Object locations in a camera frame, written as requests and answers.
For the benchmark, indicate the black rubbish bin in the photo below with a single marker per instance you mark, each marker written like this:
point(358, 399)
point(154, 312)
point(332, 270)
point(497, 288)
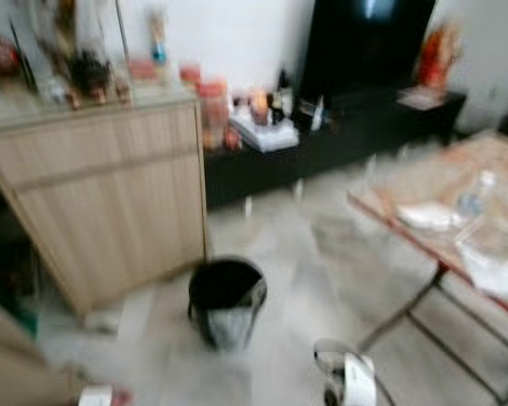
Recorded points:
point(224, 288)

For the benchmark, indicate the clear plastic packaging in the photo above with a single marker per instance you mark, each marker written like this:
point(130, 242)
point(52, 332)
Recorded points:
point(495, 254)

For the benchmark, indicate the clear plastic water bottle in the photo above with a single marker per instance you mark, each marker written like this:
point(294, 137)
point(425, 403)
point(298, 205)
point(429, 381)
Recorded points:
point(474, 201)

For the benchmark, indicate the black TV console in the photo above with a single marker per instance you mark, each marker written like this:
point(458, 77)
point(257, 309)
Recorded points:
point(356, 142)

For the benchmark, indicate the white tray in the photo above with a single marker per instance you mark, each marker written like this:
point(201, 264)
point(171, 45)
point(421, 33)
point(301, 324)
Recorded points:
point(267, 135)

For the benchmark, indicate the marble top coffee table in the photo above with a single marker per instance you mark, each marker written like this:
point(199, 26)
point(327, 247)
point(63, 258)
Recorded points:
point(491, 152)

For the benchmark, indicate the orange candle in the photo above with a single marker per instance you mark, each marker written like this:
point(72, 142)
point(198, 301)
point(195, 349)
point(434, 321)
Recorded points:
point(259, 106)

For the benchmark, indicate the light wooden cabinet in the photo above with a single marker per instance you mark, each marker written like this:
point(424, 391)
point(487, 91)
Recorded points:
point(110, 194)

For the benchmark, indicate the dark glass bottle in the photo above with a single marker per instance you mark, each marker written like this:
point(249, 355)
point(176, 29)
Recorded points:
point(284, 93)

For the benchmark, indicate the pale printed paper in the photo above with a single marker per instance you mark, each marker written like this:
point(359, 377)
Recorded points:
point(422, 96)

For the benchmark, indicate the black flat screen television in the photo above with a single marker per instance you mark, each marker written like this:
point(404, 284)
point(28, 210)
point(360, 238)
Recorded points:
point(364, 51)

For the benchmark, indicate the small red cup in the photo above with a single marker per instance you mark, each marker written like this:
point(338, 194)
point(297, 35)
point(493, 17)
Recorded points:
point(190, 74)
point(144, 69)

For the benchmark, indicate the red gold figurine decoration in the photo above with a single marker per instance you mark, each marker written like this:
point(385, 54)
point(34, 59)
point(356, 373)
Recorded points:
point(438, 55)

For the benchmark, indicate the red round ornament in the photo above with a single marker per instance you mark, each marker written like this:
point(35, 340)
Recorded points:
point(2, 53)

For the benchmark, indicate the tall slim bottle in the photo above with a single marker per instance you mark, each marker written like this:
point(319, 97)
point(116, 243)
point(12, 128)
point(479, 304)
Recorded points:
point(158, 41)

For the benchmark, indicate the dark incense burner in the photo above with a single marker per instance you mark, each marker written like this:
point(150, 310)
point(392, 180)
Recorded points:
point(92, 76)

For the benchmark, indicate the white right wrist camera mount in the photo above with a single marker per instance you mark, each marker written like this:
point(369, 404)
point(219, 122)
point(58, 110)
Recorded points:
point(361, 381)

